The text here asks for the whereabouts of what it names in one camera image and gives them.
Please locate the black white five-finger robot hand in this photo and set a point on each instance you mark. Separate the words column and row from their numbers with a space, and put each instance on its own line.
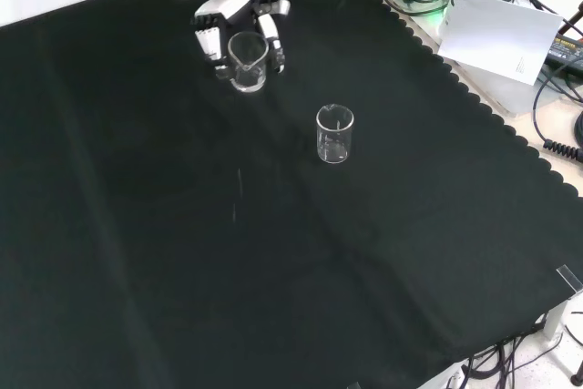
column 223, row 5

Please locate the clear glass beaker with water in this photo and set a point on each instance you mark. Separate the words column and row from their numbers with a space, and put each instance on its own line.
column 248, row 81

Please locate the black scalloped bench cloth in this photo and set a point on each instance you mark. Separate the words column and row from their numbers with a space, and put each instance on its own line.
column 182, row 225

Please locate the white paper sheet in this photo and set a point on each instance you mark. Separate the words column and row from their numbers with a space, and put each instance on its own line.
column 496, row 38

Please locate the pale grey board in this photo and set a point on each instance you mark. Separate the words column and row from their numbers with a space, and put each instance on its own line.
column 510, row 93

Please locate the black power adapter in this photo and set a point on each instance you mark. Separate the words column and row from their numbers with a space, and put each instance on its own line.
column 567, row 49

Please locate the clear tape strip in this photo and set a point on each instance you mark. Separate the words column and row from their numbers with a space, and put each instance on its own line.
column 569, row 277

